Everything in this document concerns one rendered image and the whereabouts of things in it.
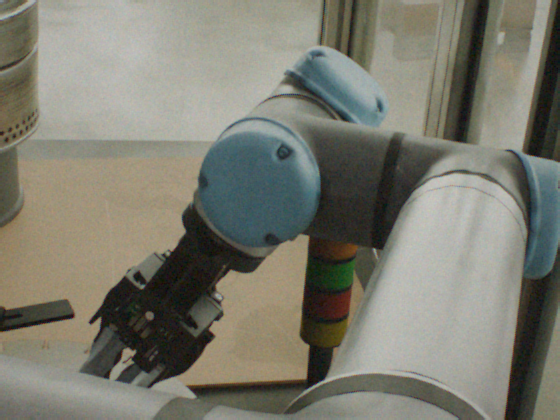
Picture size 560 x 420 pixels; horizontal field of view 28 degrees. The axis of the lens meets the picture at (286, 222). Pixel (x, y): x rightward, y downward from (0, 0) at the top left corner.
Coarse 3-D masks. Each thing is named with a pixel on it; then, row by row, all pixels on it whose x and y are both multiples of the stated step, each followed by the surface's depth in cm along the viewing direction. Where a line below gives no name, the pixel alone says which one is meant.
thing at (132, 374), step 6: (132, 366) 92; (126, 372) 92; (132, 372) 92; (138, 372) 91; (144, 372) 89; (150, 372) 91; (156, 372) 91; (120, 378) 92; (126, 378) 92; (132, 378) 91; (138, 378) 89; (144, 378) 91; (150, 378) 91; (132, 384) 88; (138, 384) 91; (144, 384) 92
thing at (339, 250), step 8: (312, 240) 100; (320, 240) 99; (328, 240) 99; (312, 248) 100; (320, 248) 99; (328, 248) 99; (336, 248) 99; (344, 248) 99; (352, 248) 100; (320, 256) 100; (328, 256) 99; (336, 256) 99; (344, 256) 100; (352, 256) 100
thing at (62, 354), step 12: (12, 348) 104; (24, 348) 104; (36, 348) 104; (48, 348) 104; (60, 348) 104; (72, 348) 105; (84, 348) 105; (36, 360) 103; (48, 360) 103; (60, 360) 103; (72, 360) 103; (84, 360) 103; (120, 372) 102; (156, 384) 101; (168, 384) 101; (180, 384) 101; (192, 396) 100
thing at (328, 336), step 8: (304, 312) 104; (304, 320) 104; (312, 320) 103; (320, 320) 103; (336, 320) 103; (344, 320) 104; (304, 328) 105; (312, 328) 104; (320, 328) 103; (328, 328) 103; (336, 328) 104; (344, 328) 105; (304, 336) 105; (312, 336) 104; (320, 336) 104; (328, 336) 104; (336, 336) 104; (312, 344) 104; (320, 344) 104; (328, 344) 104; (336, 344) 105
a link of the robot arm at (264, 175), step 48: (288, 96) 75; (240, 144) 66; (288, 144) 66; (336, 144) 68; (384, 144) 68; (240, 192) 66; (288, 192) 66; (336, 192) 67; (240, 240) 68; (336, 240) 70
